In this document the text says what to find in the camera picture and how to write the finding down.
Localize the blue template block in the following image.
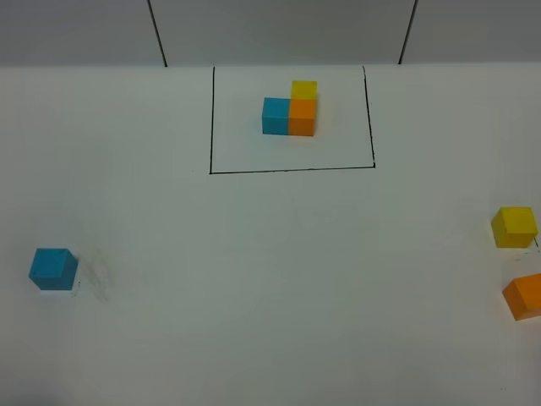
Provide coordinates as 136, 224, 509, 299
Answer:
261, 97, 290, 135

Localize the orange template block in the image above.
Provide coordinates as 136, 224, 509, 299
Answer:
288, 98, 317, 136

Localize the yellow template block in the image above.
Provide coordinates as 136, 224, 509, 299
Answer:
291, 80, 318, 100

